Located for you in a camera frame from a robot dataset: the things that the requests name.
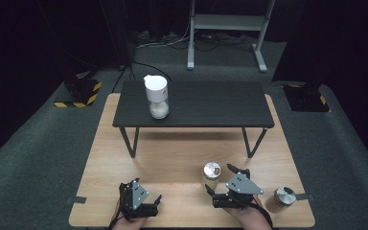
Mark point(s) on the grey tape strip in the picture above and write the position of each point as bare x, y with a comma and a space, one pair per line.
76, 200
303, 196

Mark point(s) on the white desk stand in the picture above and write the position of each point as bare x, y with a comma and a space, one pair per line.
226, 22

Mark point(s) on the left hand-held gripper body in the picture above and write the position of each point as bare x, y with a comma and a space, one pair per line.
139, 196

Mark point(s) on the small black table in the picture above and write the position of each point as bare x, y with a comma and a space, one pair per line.
204, 102

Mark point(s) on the silver-lid jar of yellow grains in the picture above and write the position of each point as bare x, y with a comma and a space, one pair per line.
211, 174

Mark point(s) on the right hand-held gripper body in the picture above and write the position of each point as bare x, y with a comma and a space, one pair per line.
241, 187

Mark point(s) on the black yellow striped base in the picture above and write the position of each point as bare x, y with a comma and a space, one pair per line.
83, 92
305, 99

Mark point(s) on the black curtain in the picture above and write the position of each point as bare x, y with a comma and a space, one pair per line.
348, 48
159, 12
28, 64

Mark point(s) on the person's left hand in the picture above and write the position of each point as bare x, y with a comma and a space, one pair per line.
129, 224

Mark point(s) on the person's right hand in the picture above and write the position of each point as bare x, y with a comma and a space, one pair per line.
252, 218

